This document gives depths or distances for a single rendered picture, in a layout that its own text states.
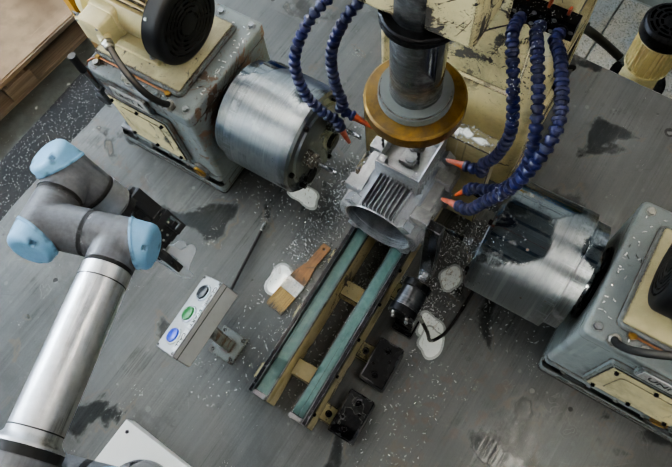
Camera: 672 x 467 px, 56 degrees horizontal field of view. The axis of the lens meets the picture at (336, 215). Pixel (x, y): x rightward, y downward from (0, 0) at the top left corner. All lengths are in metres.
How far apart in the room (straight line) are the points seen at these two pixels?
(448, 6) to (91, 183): 0.63
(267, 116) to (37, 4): 2.04
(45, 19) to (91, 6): 1.76
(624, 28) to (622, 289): 1.42
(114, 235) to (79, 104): 2.02
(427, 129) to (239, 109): 0.45
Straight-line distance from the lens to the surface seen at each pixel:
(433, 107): 1.08
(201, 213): 1.67
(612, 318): 1.21
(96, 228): 1.02
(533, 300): 1.24
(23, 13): 3.23
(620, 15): 2.53
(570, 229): 1.24
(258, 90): 1.36
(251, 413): 1.51
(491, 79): 1.33
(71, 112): 2.99
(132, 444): 1.53
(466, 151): 1.32
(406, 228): 1.27
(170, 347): 1.29
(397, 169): 1.30
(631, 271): 1.24
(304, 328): 1.40
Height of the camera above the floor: 2.27
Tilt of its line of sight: 67 degrees down
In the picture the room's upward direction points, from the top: 11 degrees counter-clockwise
